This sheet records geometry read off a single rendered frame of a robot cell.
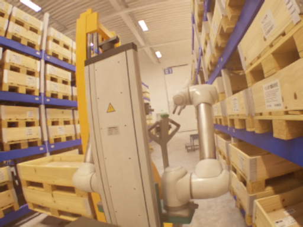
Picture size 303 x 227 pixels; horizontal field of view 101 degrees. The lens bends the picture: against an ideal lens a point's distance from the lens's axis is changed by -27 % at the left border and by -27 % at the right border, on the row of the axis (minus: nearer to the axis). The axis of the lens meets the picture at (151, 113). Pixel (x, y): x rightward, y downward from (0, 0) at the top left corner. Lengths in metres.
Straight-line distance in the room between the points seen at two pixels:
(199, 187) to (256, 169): 0.74
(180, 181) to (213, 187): 0.18
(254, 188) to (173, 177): 0.89
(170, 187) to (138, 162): 0.23
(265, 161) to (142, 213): 1.07
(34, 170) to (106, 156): 1.54
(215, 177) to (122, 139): 0.51
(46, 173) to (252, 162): 2.12
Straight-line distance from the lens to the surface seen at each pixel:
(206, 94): 1.15
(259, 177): 1.58
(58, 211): 2.32
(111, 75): 0.92
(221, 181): 0.91
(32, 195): 2.58
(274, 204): 1.63
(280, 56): 0.98
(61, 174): 1.99
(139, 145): 0.82
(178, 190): 0.93
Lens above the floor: 1.36
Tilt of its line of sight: 3 degrees up
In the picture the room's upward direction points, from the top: 7 degrees counter-clockwise
